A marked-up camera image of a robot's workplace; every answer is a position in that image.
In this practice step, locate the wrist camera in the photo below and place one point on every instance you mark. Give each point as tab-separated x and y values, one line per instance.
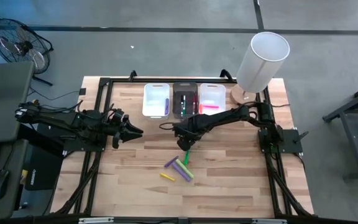
120	115
178	130

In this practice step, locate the white marker green cap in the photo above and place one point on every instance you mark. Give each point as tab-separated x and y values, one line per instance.
184	105

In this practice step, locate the white plastic bin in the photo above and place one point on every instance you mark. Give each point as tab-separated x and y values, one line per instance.
154	99
213	93

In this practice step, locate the grey plastic bin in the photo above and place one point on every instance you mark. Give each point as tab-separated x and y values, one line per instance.
188	105

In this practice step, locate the black side table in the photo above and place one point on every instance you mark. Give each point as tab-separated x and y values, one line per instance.
346	124

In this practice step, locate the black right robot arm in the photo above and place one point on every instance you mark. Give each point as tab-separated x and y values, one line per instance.
225	116

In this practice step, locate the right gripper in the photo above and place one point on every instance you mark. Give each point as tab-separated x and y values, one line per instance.
193	129

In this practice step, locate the large purple highlighter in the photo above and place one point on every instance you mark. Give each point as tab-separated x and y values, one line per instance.
181	173

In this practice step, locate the small black square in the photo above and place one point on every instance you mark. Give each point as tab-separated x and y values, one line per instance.
82	91

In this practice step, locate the white bracket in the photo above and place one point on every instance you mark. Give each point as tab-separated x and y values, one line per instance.
96	220
269	221

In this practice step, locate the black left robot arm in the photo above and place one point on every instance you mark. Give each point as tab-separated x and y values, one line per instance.
61	119

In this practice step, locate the black frame clamp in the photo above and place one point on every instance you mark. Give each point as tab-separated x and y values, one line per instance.
227	74
133	74

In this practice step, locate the wooden lamp base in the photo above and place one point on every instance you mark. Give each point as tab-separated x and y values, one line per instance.
239	98

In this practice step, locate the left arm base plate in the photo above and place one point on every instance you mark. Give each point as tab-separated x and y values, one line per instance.
47	129

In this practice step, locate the black case white logo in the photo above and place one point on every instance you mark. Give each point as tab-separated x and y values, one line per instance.
42	168

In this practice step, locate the small purple marker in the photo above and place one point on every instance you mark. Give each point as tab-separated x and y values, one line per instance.
171	161

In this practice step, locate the black rig frame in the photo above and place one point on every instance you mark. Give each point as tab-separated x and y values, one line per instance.
166	80

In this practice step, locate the white lamp shade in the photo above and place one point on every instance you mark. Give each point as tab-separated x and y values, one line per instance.
261	62

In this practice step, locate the orange red highlighter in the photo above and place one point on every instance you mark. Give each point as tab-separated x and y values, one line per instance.
201	109

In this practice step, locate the light green highlighter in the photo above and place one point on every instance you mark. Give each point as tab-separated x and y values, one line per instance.
185	169

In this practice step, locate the dark red marker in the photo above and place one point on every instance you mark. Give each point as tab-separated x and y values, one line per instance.
194	104

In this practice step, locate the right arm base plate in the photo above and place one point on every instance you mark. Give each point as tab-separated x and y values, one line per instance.
291	140

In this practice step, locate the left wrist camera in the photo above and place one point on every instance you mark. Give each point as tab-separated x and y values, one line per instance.
120	115

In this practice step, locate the yellow highlighter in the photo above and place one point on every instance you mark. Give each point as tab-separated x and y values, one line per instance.
167	177

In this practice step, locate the black floor fan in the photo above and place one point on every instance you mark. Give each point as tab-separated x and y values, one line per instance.
20	46

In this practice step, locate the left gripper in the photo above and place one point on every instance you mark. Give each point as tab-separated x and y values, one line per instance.
117	130

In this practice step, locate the pink highlighter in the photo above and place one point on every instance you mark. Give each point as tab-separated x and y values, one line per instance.
210	106

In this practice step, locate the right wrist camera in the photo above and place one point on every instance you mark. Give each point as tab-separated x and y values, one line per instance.
178	130

